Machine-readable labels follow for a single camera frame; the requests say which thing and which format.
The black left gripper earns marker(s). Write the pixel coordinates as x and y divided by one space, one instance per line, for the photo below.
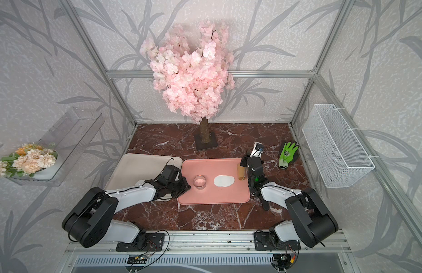
185 187

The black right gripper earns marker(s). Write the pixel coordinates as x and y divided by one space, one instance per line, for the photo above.
245 160

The wooden rolling pin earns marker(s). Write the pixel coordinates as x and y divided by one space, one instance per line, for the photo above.
241 171

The white dough ball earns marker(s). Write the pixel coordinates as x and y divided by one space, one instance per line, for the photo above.
224 181

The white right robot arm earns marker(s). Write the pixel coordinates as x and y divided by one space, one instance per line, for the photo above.
310 222

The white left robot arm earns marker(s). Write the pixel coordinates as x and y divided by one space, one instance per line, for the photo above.
91 220

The green work glove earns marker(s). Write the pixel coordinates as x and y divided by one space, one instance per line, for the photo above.
287 154

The beige silicone mat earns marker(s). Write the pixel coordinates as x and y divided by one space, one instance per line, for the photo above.
133 168

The artificial cherry blossom tree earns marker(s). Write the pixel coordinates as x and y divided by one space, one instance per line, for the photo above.
192 81

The metal spatula black handle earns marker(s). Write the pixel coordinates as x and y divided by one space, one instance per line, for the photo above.
265 204

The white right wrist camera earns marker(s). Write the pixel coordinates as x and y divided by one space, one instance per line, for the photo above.
258 150

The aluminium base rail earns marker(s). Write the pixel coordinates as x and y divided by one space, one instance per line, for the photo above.
240 251

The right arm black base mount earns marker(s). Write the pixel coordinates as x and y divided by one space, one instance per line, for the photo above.
282 236

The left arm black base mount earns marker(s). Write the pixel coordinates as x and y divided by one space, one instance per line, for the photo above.
144 241

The white wire mesh basket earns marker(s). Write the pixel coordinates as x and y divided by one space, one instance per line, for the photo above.
339 155

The clear plastic wall shelf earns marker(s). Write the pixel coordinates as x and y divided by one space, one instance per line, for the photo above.
69 137

